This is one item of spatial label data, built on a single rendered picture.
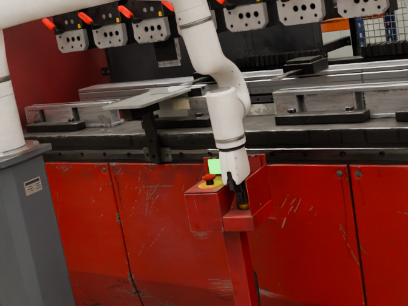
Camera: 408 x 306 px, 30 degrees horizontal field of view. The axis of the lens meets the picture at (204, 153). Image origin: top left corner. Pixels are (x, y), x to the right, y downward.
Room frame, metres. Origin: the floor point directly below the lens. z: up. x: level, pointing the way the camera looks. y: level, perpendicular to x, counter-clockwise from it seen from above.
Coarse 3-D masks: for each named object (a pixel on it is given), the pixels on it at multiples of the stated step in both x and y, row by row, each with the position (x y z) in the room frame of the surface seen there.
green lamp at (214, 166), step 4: (208, 160) 2.21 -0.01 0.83; (212, 160) 2.20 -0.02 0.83; (216, 160) 2.20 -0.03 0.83; (208, 164) 2.21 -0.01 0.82; (212, 164) 2.21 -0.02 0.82; (216, 164) 2.20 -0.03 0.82; (212, 168) 2.21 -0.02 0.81; (216, 168) 2.20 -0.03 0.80; (212, 172) 2.21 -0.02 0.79; (216, 172) 2.20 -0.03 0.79; (220, 172) 2.20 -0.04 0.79
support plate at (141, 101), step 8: (136, 96) 2.66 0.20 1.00; (144, 96) 2.62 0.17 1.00; (152, 96) 2.59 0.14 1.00; (160, 96) 2.55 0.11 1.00; (168, 96) 2.53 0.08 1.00; (112, 104) 2.55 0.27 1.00; (120, 104) 2.51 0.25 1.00; (128, 104) 2.48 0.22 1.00; (136, 104) 2.45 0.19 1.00; (144, 104) 2.43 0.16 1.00
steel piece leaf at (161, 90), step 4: (152, 88) 2.63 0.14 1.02; (156, 88) 2.62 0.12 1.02; (160, 88) 2.60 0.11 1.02; (164, 88) 2.59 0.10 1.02; (172, 88) 2.69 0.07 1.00; (176, 88) 2.67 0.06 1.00; (180, 88) 2.65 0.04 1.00; (152, 92) 2.63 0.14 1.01; (156, 92) 2.62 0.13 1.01; (160, 92) 2.61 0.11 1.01; (164, 92) 2.60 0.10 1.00; (168, 92) 2.58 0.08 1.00
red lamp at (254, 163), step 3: (249, 159) 2.15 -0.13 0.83; (252, 159) 2.15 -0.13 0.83; (255, 159) 2.14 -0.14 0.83; (258, 159) 2.14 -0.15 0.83; (249, 162) 2.15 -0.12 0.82; (252, 162) 2.15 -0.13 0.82; (255, 162) 2.14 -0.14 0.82; (258, 162) 2.14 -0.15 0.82; (252, 165) 2.15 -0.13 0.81; (255, 165) 2.14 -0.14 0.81; (258, 165) 2.14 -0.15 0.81; (261, 165) 2.14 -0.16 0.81; (252, 168) 2.15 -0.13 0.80; (255, 168) 2.14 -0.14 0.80; (258, 168) 2.14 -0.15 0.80; (252, 171) 2.15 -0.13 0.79; (255, 171) 2.14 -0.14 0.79
